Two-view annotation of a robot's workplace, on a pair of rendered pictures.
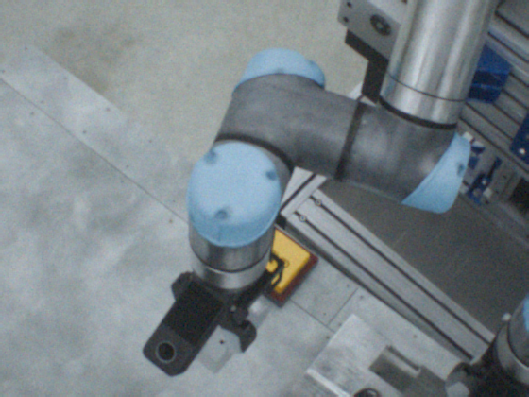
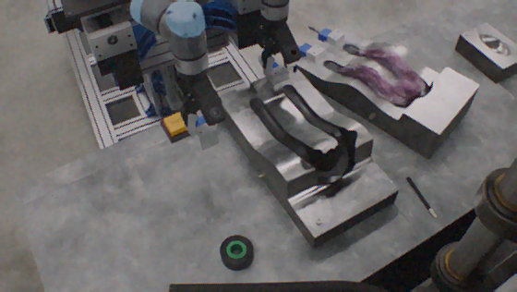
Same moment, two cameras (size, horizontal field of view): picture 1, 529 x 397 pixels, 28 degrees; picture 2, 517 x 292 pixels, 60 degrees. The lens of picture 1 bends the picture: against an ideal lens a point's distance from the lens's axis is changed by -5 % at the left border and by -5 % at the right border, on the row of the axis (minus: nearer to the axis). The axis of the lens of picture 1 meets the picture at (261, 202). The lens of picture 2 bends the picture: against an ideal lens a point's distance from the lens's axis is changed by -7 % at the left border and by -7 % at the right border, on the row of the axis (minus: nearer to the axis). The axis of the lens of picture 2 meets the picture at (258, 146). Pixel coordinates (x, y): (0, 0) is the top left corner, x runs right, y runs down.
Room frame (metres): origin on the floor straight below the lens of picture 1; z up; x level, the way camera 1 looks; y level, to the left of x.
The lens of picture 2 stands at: (-0.13, 0.65, 1.87)
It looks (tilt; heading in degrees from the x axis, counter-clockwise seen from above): 51 degrees down; 300
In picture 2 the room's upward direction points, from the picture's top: 1 degrees counter-clockwise
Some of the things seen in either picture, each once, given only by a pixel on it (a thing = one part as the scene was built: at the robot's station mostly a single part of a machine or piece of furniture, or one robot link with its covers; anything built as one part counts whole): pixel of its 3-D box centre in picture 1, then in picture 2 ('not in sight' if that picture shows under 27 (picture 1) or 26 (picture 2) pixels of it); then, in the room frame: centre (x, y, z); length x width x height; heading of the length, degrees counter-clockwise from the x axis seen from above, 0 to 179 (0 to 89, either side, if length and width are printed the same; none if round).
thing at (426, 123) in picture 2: not in sight; (384, 79); (0.06, -0.46, 0.86); 0.50 x 0.26 x 0.11; 166
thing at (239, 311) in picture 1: (230, 271); (193, 82); (0.40, 0.02, 1.09); 0.09 x 0.08 x 0.12; 149
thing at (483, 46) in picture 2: not in sight; (491, 52); (-0.22, -0.81, 0.84); 0.20 x 0.15 x 0.07; 149
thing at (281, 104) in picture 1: (288, 119); (162, 9); (0.49, -0.01, 1.25); 0.11 x 0.11 x 0.08; 78
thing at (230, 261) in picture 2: not in sight; (236, 252); (0.18, 0.23, 0.82); 0.08 x 0.08 x 0.04
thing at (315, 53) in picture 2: not in sight; (304, 50); (0.34, -0.46, 0.86); 0.13 x 0.05 x 0.05; 166
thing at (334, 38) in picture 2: not in sight; (324, 34); (0.31, -0.57, 0.86); 0.13 x 0.05 x 0.05; 166
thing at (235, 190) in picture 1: (233, 205); (186, 30); (0.40, 0.02, 1.25); 0.09 x 0.08 x 0.11; 168
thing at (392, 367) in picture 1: (393, 371); (246, 95); (0.39, -0.19, 0.87); 0.05 x 0.05 x 0.04; 59
